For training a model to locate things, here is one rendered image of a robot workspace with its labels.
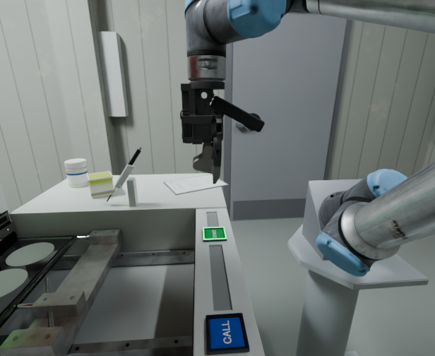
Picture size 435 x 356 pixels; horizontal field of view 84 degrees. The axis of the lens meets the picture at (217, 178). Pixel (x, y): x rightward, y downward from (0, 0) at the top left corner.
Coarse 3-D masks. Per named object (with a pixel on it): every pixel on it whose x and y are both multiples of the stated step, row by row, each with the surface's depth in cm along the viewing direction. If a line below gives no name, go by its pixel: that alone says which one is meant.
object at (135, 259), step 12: (156, 252) 70; (168, 252) 70; (180, 252) 70; (192, 252) 70; (60, 264) 67; (72, 264) 67; (120, 264) 68; (132, 264) 69; (144, 264) 69; (156, 264) 69
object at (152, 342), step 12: (180, 336) 45; (192, 336) 45; (72, 348) 43; (84, 348) 43; (96, 348) 43; (108, 348) 43; (120, 348) 43; (132, 348) 43; (144, 348) 43; (156, 348) 43; (168, 348) 44; (180, 348) 44
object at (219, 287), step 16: (224, 208) 73; (208, 224) 65; (224, 224) 64; (208, 256) 51; (224, 256) 51; (208, 272) 46; (224, 272) 47; (240, 272) 46; (208, 288) 42; (224, 288) 43; (240, 288) 42; (208, 304) 39; (224, 304) 39; (240, 304) 39; (208, 320) 36; (240, 320) 36; (256, 336) 34; (240, 352) 32; (256, 352) 32
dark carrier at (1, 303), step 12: (24, 240) 67; (36, 240) 67; (48, 240) 67; (60, 240) 67; (0, 252) 62; (12, 252) 62; (0, 264) 58; (36, 264) 58; (36, 276) 54; (24, 288) 50; (0, 300) 47; (12, 300) 47; (0, 312) 45
